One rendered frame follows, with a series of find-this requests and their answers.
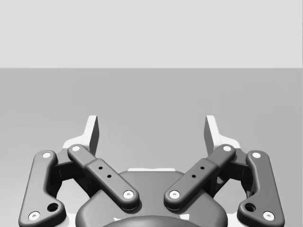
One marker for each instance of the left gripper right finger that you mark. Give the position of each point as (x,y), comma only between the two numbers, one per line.
(198,175)

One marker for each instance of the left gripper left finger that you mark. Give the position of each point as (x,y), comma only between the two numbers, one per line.
(104,175)

